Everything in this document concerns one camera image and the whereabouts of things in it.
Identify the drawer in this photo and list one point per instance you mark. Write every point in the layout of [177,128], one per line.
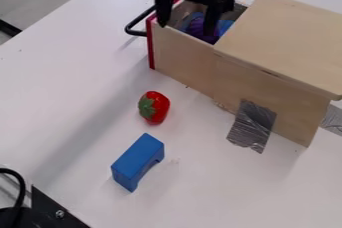
[182,55]

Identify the violet toy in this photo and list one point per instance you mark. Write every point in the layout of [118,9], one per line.
[195,27]

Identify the red toy strawberry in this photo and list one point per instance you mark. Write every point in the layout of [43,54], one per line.
[156,107]

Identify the blue arch block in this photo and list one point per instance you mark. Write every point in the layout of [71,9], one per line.
[135,162]

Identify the grey tape piece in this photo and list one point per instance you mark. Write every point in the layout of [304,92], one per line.
[333,120]
[251,127]

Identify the blue toy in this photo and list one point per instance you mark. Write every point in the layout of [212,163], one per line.
[226,27]

